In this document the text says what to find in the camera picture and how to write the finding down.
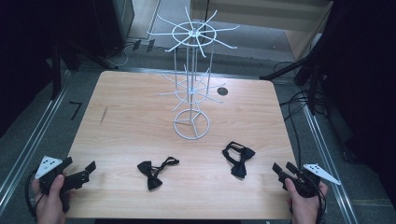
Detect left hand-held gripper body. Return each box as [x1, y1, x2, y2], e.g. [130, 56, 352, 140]
[35, 155, 92, 213]

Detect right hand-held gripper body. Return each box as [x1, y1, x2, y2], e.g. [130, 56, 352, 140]
[281, 163, 342, 199]

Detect black bow tie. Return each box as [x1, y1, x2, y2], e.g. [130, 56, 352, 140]
[221, 141, 257, 179]
[136, 156, 181, 191]

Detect white wire display rack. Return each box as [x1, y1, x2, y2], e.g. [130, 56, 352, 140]
[146, 6, 241, 141]

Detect person's right hand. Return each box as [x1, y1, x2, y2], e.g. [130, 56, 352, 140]
[284, 178, 329, 224]

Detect person's left hand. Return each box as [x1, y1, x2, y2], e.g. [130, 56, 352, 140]
[31, 174, 68, 224]

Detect black stand legs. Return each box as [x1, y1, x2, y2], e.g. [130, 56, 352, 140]
[49, 36, 120, 101]
[259, 29, 325, 116]

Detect dark cabinet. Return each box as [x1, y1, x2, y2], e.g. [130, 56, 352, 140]
[92, 0, 135, 59]

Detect light wooden board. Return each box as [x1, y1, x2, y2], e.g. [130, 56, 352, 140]
[190, 0, 334, 62]

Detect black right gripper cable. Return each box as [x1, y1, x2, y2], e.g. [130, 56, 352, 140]
[311, 178, 328, 224]

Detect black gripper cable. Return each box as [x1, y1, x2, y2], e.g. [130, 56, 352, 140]
[311, 178, 328, 224]
[24, 169, 43, 218]

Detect metal floor rail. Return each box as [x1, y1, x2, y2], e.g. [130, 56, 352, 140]
[0, 70, 73, 217]
[302, 104, 360, 224]

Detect black floor cables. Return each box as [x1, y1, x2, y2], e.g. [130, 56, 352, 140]
[273, 60, 329, 171]

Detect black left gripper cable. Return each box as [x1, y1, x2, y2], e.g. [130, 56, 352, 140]
[24, 169, 43, 218]

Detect white floor cable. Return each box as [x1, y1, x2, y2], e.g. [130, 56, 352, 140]
[116, 41, 139, 68]

